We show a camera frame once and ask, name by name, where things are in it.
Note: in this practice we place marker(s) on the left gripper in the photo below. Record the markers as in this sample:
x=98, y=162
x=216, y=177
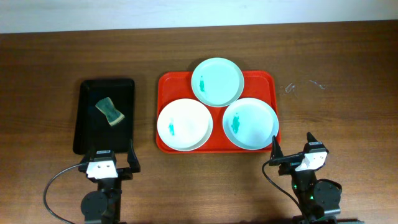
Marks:
x=125, y=174

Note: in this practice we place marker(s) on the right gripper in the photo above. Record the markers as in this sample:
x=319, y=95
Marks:
x=277, y=152

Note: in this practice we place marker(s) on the light blue plate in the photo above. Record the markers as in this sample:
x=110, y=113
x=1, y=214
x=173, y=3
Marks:
x=250, y=124

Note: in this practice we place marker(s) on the green yellow sponge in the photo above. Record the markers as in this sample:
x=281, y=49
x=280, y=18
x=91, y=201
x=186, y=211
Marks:
x=107, y=107

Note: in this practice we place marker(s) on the cream white plate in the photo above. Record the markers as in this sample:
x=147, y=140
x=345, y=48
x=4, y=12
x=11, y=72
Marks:
x=184, y=125

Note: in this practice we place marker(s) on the mint green plate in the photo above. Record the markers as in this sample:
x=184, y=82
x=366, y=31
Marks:
x=217, y=82

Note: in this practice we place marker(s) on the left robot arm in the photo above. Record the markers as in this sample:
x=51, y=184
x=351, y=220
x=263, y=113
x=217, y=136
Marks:
x=103, y=206

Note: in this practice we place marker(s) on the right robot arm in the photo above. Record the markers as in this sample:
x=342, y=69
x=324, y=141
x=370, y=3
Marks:
x=317, y=199

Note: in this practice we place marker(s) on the black plastic tray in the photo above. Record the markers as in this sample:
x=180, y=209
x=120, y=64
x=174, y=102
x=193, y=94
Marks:
x=92, y=129

